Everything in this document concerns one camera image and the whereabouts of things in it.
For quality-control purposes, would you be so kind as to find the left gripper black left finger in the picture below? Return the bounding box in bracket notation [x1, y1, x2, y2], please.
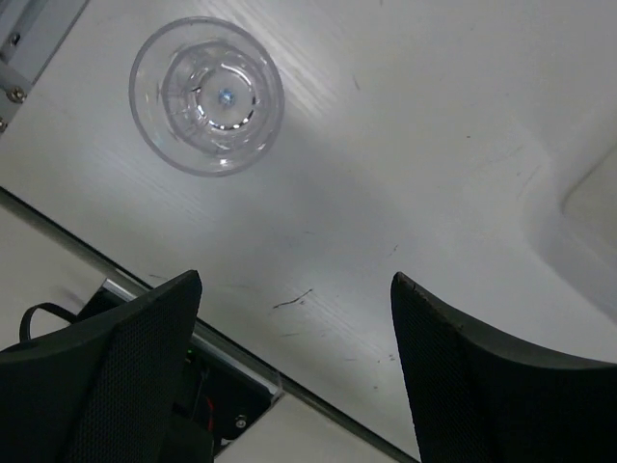
[1, 270, 201, 462]

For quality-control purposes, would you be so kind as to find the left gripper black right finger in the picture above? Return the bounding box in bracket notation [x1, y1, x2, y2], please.
[390, 272, 616, 462]

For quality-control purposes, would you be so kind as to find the clear plastic cup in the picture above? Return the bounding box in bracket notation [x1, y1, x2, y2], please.
[128, 16, 285, 177]

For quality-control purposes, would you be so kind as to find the translucent plastic bin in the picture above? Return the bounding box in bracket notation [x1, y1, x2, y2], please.
[563, 150, 616, 311]

